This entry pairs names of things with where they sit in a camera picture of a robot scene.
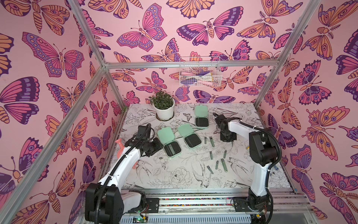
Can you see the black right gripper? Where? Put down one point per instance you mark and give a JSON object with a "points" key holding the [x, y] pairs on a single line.
{"points": [[228, 136]]}

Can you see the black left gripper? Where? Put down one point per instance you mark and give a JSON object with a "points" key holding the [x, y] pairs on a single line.
{"points": [[158, 146]]}

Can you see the green case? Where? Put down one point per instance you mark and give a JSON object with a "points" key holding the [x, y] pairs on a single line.
{"points": [[167, 137], [191, 139], [201, 116]]}

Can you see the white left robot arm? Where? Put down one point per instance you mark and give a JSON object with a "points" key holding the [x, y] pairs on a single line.
{"points": [[104, 201]]}

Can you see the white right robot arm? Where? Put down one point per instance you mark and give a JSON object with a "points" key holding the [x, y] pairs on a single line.
{"points": [[264, 151]]}

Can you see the green nail clipper long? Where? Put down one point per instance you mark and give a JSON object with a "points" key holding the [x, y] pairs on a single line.
{"points": [[224, 164]]}

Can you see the pink plastic toy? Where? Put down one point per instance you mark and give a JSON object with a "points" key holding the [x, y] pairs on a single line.
{"points": [[126, 156]]}

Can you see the potted green plant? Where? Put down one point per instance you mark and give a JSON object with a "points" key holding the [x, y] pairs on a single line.
{"points": [[163, 104]]}

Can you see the white wire wall basket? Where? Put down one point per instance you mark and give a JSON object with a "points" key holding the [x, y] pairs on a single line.
{"points": [[200, 73]]}

